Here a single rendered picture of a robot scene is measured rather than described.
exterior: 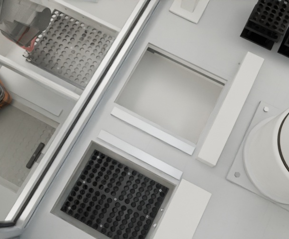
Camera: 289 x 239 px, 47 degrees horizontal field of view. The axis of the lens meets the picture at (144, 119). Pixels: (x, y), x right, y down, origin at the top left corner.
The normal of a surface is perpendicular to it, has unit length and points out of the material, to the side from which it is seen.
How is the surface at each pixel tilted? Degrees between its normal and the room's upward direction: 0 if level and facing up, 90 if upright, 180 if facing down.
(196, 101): 0
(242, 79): 0
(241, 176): 0
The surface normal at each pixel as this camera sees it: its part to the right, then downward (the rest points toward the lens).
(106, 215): 0.03, -0.27
